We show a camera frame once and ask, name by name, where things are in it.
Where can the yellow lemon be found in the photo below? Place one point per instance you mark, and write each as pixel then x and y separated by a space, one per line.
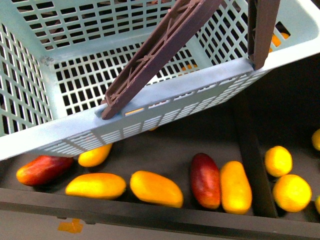
pixel 315 140
pixel 317 204
pixel 292 193
pixel 278 161

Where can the light blue plastic basket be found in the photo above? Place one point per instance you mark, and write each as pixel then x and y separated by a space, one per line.
pixel 58 58

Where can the red orange mango left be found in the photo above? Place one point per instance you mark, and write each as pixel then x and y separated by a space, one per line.
pixel 43 170

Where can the orange floor tape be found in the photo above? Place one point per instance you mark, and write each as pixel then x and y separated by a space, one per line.
pixel 73 227

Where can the yellow lemon lower middle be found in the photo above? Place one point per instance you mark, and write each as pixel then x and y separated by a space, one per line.
pixel 292 193

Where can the yellow lemon upper middle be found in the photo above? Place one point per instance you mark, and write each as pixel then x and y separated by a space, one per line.
pixel 278 161

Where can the yellow mango beside red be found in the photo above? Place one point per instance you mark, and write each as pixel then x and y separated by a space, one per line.
pixel 236 192

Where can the yellow lemon top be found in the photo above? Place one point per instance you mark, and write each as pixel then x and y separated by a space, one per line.
pixel 315 140

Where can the brown basket handle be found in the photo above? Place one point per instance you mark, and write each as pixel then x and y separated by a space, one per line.
pixel 180 23

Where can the yellow mango far left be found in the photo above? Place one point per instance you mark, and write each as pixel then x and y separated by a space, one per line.
pixel 105 186

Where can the yellow mango under basket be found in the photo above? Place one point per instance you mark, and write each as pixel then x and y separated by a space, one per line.
pixel 94 157

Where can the black fruit display tray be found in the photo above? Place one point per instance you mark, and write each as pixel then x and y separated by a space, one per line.
pixel 281 109

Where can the yellow lemon bottom left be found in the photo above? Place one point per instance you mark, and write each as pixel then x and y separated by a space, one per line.
pixel 317 204

